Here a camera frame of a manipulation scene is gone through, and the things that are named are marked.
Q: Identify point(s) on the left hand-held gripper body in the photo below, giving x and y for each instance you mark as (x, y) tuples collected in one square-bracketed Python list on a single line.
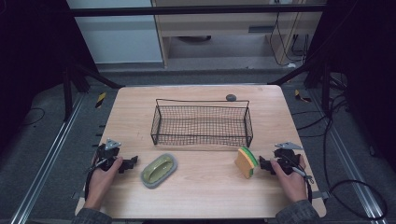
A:
[(107, 154)]

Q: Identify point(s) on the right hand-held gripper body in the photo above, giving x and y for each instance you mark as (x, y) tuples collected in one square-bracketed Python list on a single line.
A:
[(288, 158)]

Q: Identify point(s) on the person's right hand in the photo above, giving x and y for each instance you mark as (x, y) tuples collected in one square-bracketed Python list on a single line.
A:
[(292, 186)]

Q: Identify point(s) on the person's left hand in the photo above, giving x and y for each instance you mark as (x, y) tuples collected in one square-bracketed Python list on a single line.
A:
[(101, 186)]

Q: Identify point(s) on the yellow and green sponge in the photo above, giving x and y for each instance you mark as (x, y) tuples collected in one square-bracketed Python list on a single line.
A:
[(246, 161)]

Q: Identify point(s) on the green soap dish grey rim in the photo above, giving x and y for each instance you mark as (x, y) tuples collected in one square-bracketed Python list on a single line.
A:
[(158, 171)]

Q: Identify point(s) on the yellow black striped tape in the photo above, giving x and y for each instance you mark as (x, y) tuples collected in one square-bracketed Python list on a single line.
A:
[(100, 100), (301, 97)]

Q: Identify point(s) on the small grey round disc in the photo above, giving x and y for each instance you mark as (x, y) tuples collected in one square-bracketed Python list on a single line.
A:
[(231, 97)]

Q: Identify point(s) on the black metal stand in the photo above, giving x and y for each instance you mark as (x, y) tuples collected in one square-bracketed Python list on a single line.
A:
[(67, 93), (325, 90)]

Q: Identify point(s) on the dark curtain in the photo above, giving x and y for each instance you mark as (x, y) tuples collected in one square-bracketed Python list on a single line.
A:
[(364, 77), (31, 62)]

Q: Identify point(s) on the white cabinet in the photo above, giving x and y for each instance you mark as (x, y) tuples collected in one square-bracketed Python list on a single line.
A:
[(118, 37)]

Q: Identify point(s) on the light wooden desk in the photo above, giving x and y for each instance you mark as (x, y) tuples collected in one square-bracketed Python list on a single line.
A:
[(218, 23)]

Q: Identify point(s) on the aluminium floor rail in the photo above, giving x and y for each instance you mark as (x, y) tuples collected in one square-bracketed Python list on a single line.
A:
[(345, 161), (46, 158)]

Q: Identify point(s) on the black horizontal frame bar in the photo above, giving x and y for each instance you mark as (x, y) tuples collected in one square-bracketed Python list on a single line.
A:
[(186, 10)]

